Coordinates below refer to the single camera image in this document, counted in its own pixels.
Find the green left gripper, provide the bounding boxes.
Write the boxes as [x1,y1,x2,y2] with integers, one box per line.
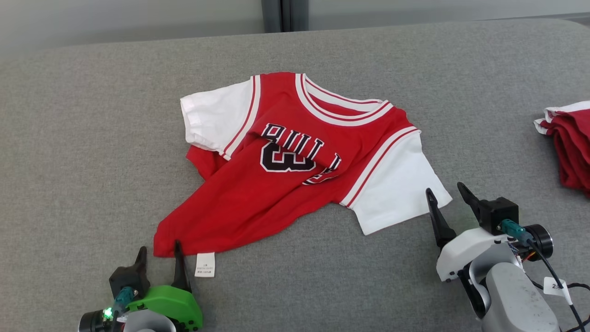
[126,240,204,332]

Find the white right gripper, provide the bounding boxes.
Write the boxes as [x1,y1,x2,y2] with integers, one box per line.
[425,182,511,283]

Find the red and white basketball jersey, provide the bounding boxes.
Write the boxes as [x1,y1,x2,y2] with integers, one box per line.
[153,71,454,278]

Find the red shorts with white stripe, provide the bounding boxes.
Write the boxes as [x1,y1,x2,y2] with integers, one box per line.
[533,100,590,198]

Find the white paper tag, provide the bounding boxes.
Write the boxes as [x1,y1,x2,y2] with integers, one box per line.
[543,276,573,306]

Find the left camera cable teal plug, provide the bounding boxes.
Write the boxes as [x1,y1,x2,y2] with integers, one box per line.
[110,286,139,332]

